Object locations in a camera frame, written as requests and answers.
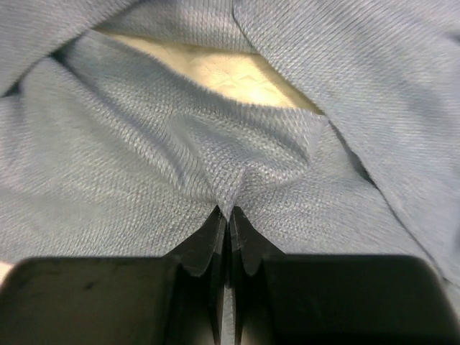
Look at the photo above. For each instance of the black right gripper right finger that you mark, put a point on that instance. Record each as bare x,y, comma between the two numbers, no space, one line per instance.
281,298

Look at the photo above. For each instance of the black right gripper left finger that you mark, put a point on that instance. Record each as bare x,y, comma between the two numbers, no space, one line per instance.
174,299

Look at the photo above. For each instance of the blue striped pillowcase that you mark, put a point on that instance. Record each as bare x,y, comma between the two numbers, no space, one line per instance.
108,152

